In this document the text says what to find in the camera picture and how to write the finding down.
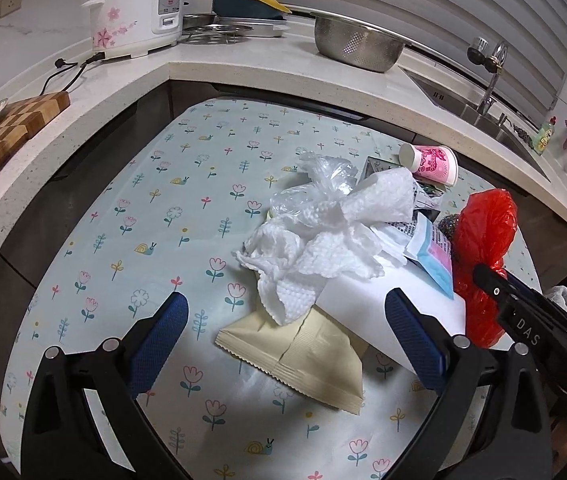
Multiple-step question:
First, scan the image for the white foam block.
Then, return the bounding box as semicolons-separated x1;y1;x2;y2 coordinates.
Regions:
315;259;467;376

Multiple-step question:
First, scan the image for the blue pink white wrapper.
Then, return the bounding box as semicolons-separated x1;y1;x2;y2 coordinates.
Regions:
406;211;455;299

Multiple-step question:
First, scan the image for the beige paper bag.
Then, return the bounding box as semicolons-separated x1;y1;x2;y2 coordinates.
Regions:
215;307;368;415

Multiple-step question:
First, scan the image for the white paper towel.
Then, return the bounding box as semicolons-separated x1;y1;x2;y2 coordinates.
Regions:
236;190;392;325

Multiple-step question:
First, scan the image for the steel wool scrubber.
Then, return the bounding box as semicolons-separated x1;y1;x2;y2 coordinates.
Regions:
437;214;460;242

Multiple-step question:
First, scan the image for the red plastic bag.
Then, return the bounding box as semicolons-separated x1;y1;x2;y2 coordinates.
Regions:
451;188;518;348

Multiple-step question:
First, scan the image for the clear plastic bag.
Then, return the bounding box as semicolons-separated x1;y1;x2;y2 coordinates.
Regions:
270;151;358;217

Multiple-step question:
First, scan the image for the pink white paper cup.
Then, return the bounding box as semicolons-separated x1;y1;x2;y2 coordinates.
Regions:
398;143;459;186

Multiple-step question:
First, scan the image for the trash bin with liner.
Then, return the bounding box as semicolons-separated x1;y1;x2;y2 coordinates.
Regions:
545;285;567;312

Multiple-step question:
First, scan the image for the chrome kitchen faucet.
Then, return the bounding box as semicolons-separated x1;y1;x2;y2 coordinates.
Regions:
467;37;509;116

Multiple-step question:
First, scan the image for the floral pale green tablecloth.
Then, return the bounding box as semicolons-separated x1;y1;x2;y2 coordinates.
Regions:
0;99;435;479

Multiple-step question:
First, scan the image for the green dish soap bottle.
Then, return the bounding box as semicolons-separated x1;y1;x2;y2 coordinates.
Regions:
532;116;557;155

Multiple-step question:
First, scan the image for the checkered wooden cutting board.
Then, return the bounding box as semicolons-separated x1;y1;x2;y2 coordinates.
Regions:
0;91;71;170

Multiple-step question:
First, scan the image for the stainless steel sink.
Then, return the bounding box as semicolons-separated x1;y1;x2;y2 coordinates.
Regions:
406;70;547;179

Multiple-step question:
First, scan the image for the round steel steamer rack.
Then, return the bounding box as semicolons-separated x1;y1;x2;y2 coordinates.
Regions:
177;12;290;46

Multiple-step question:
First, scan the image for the white floral rice cooker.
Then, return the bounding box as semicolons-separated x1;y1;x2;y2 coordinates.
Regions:
82;0;185;58

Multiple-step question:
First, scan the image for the steel colander bowl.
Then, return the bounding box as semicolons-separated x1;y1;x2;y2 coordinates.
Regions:
312;12;409;73

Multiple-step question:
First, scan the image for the yellow blue plastic basin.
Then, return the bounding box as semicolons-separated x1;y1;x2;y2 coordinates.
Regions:
212;0;292;20

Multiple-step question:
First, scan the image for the black power cord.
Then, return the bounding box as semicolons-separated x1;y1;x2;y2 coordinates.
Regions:
37;52;108;98

